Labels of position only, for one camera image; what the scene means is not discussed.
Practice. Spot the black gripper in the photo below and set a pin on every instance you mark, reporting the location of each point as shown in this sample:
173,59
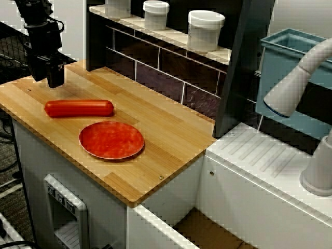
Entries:
44,39

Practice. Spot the red toy sausage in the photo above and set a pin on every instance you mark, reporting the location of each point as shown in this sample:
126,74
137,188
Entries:
79,108

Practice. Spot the red round plate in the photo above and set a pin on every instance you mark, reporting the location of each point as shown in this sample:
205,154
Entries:
111,140

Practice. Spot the white lidded plastic jar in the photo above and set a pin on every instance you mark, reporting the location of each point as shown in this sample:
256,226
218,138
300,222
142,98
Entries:
205,31
116,6
155,15

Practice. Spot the dark tiled backsplash panel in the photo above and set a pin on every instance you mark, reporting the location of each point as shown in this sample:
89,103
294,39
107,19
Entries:
160,67

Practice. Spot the grey dispenser panel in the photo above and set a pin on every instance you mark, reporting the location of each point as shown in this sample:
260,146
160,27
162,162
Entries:
64,212

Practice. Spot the brown cardboard sheet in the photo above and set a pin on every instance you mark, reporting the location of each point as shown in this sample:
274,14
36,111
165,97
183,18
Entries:
207,230

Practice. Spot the white toy kitchen cabinet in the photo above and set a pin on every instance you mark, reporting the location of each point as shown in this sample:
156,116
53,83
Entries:
246,186

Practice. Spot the blue plastic bin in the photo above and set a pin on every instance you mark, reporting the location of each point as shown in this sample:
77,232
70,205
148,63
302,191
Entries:
280,64

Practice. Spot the grey toy faucet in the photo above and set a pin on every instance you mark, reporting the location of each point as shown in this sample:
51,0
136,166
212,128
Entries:
285,90

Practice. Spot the cream wall shelf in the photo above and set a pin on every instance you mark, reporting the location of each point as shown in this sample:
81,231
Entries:
176,36

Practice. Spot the black upright post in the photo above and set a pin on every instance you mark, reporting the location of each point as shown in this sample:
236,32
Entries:
238,64

